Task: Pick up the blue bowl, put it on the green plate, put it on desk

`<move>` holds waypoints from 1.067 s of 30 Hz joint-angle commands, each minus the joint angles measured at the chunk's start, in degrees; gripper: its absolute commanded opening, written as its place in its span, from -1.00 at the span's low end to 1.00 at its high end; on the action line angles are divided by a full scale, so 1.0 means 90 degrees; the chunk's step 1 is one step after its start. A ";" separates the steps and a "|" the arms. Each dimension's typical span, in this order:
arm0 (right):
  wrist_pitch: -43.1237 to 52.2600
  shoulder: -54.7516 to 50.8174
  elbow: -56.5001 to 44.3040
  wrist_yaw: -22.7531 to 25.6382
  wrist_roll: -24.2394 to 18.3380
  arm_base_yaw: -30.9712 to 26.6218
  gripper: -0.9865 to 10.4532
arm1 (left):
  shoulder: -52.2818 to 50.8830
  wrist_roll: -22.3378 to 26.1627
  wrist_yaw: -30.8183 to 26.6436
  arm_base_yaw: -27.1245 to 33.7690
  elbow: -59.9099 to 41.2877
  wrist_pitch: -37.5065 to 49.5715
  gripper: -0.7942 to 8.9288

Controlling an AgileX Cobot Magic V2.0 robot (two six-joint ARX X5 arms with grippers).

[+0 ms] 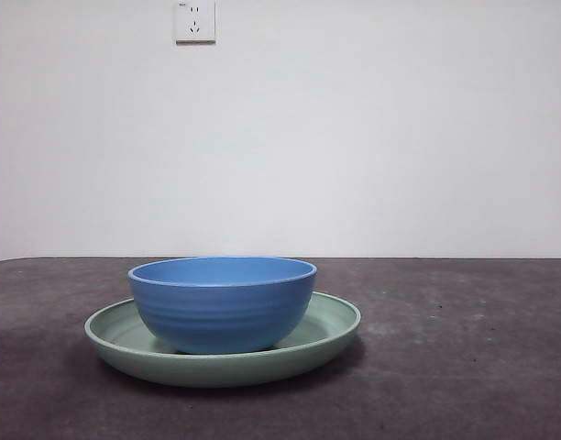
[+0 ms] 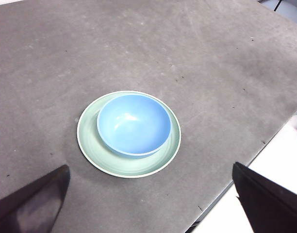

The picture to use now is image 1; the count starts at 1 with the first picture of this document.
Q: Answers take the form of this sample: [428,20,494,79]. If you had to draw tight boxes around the blue ribbed bowl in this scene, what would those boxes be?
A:
[126,255,318,355]

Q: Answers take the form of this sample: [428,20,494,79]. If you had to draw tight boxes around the green round plate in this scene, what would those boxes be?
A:
[83,291,362,389]

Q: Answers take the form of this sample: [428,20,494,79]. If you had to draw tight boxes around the white wall socket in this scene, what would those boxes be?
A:
[174,1,217,46]

